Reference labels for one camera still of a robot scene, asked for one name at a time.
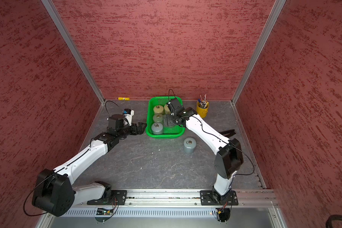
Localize green canister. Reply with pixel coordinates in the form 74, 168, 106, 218
153, 113, 163, 124

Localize grey canister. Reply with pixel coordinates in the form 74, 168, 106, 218
151, 122, 164, 135
183, 137, 197, 154

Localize beige canister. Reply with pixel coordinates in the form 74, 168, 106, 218
164, 104, 171, 115
153, 105, 164, 115

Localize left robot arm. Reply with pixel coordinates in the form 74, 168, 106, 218
31, 115, 147, 217

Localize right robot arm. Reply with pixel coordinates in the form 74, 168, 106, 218
166, 108, 244, 201

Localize green plastic basket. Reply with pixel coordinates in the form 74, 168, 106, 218
145, 96, 185, 139

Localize yellow marker pen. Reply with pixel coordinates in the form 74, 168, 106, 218
118, 97, 130, 101

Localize yellow pen cup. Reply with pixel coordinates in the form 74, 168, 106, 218
196, 101, 209, 118

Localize pens in cup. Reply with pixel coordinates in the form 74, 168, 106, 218
198, 94, 209, 109

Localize black stapler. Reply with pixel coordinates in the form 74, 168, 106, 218
219, 129, 236, 138

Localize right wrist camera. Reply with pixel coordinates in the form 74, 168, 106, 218
167, 98, 185, 116

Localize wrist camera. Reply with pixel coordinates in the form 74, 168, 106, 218
123, 108, 135, 125
167, 98, 185, 116

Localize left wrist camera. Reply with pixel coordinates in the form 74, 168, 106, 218
123, 108, 135, 125

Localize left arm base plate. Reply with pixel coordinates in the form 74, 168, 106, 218
87, 190, 127, 206

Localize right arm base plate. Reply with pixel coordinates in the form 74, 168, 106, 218
199, 190, 238, 206

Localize aluminium front rail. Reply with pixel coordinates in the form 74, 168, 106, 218
47, 188, 279, 208

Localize black cable coil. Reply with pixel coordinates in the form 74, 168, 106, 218
325, 214, 342, 228

